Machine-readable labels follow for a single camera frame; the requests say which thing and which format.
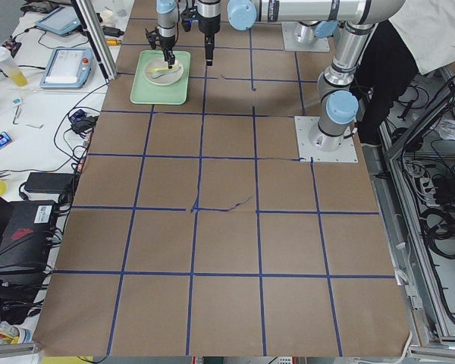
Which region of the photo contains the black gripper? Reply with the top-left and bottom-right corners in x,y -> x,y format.
157,25 -> 177,69
196,0 -> 221,65

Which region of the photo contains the white round plate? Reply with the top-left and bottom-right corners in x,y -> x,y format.
143,58 -> 184,86

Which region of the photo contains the yellow plastic fork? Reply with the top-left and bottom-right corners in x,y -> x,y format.
146,65 -> 179,74

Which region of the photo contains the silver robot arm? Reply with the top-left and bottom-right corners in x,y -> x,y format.
156,0 -> 180,69
190,1 -> 402,152

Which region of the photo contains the light green plastic spoon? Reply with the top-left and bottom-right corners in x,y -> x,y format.
148,65 -> 181,79

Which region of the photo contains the light green rectangular tray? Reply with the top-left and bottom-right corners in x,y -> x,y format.
130,50 -> 191,105

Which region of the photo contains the white paper cup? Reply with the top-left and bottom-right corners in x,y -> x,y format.
99,9 -> 115,27

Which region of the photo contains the blue teach pendant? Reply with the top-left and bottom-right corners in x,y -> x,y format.
36,6 -> 80,36
39,48 -> 94,89

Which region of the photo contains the bottle with yellow liquid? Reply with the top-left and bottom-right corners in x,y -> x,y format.
0,46 -> 28,86

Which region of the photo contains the black laptop power brick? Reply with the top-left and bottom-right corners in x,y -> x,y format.
24,172 -> 73,194

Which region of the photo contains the person in white shirt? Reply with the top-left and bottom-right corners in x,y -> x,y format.
350,0 -> 455,147

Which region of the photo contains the black computer case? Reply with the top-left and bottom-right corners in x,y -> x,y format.
0,197 -> 58,303

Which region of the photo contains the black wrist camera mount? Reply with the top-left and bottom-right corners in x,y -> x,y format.
145,27 -> 159,50
180,4 -> 197,33

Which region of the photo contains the aluminium frame post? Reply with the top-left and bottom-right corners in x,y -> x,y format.
71,0 -> 118,80

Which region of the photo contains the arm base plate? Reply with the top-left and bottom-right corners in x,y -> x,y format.
294,116 -> 358,163
281,21 -> 331,52

